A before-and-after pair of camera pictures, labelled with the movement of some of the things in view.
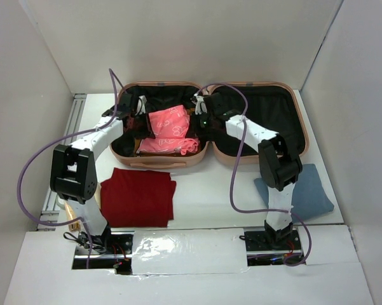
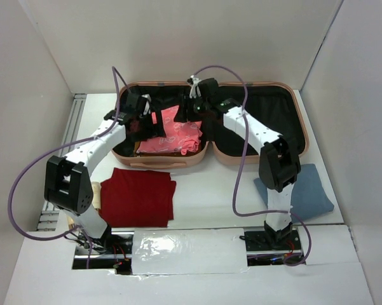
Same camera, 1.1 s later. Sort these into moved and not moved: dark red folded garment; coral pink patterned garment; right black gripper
Moved: right black gripper
Not moved: dark red folded garment; coral pink patterned garment
